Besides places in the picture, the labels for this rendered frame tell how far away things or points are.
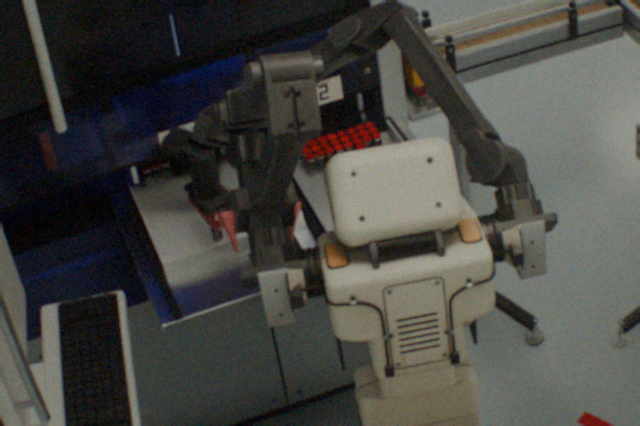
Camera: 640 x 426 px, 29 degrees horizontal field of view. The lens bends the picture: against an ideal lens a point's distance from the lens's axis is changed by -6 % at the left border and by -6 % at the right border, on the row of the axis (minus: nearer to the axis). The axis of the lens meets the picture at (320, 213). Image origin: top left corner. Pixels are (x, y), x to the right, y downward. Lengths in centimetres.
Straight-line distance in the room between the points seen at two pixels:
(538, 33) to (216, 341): 111
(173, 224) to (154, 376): 55
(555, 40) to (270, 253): 132
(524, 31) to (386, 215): 125
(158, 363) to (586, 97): 205
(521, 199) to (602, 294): 164
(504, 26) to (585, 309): 98
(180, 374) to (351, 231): 128
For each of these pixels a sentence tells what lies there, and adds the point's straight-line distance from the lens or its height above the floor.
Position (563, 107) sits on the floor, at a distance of 458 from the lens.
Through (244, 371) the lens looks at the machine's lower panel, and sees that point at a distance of 334.
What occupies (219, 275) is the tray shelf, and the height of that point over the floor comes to 88.
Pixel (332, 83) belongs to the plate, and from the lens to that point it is 291.
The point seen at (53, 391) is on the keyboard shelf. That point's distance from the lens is 266.
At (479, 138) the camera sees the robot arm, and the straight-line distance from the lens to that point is 225.
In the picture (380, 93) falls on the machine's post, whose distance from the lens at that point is 298.
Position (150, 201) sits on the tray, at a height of 88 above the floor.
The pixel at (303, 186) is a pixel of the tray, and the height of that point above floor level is 88.
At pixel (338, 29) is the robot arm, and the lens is 244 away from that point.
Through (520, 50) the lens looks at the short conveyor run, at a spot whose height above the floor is 89.
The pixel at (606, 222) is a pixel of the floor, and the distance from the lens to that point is 408.
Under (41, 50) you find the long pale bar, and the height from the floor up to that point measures 139.
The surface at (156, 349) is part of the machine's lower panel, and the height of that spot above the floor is 44.
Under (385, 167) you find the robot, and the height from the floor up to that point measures 137.
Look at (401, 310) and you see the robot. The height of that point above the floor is 116.
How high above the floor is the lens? 264
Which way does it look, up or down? 39 degrees down
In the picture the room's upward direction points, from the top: 9 degrees counter-clockwise
